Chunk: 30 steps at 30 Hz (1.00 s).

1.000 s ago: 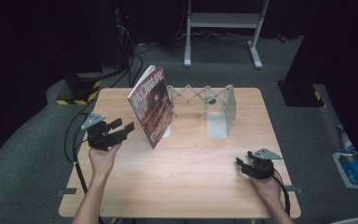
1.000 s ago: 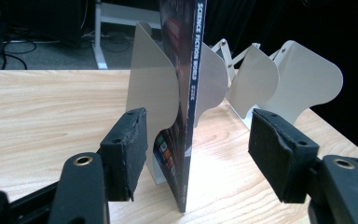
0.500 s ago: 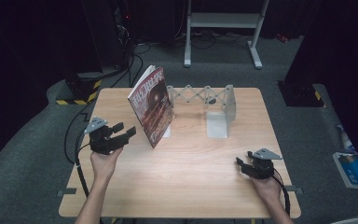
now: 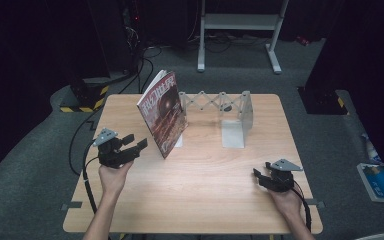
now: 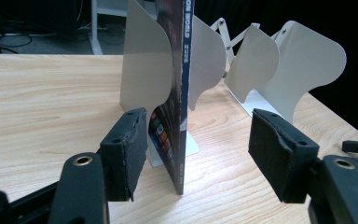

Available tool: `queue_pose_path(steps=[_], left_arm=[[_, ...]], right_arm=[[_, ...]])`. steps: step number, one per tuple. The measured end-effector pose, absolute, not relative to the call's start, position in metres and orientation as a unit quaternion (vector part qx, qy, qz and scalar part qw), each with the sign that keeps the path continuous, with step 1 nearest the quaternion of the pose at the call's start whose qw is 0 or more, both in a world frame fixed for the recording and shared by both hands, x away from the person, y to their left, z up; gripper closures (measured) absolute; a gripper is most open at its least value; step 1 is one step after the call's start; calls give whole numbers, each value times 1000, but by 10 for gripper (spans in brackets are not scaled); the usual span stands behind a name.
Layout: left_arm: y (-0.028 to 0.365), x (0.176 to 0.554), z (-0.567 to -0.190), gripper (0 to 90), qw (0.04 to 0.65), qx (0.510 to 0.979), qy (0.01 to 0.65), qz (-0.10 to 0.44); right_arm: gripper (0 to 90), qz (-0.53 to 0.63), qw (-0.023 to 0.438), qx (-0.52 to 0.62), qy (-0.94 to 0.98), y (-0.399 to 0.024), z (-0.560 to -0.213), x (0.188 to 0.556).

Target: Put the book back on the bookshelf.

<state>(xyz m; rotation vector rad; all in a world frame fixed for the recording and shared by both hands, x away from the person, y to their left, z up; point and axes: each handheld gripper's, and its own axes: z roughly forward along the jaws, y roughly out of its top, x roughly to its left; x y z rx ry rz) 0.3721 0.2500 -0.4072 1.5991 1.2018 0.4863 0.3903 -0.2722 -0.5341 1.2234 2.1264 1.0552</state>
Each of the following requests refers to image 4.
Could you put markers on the small red object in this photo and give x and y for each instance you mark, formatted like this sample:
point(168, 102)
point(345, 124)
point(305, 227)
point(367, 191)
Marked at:
point(302, 40)

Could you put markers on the grey tape strip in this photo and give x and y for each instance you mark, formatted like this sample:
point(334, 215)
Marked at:
point(71, 205)
point(315, 202)

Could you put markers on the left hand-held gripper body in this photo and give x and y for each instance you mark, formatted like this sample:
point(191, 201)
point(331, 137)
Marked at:
point(113, 155)

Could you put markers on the red glossy magazine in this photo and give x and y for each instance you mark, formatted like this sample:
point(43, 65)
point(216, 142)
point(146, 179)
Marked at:
point(163, 113)

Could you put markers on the dark equipment rack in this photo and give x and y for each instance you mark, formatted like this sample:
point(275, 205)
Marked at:
point(130, 33)

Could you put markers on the person's left hand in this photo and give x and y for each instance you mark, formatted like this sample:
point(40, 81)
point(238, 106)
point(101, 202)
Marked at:
point(113, 180)

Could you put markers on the white blue bottle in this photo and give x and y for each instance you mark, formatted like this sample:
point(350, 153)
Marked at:
point(373, 150)

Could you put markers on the black yellow striped stand base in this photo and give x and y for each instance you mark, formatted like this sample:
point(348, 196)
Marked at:
point(86, 96)
point(323, 101)

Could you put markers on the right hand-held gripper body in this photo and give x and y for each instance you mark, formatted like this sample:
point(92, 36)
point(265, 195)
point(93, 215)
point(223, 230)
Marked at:
point(281, 178)

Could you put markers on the white flat object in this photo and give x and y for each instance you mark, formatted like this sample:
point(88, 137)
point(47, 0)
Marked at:
point(373, 236)

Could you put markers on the grey expandable book rack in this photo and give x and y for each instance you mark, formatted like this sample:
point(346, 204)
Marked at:
point(233, 133)

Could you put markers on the white metal stand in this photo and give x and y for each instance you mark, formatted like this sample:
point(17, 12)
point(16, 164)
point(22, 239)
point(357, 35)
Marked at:
point(240, 21)

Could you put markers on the blue white box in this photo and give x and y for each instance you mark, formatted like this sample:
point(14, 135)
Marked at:
point(381, 183)

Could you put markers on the person's right hand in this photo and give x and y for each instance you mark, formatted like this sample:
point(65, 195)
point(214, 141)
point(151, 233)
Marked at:
point(288, 201)

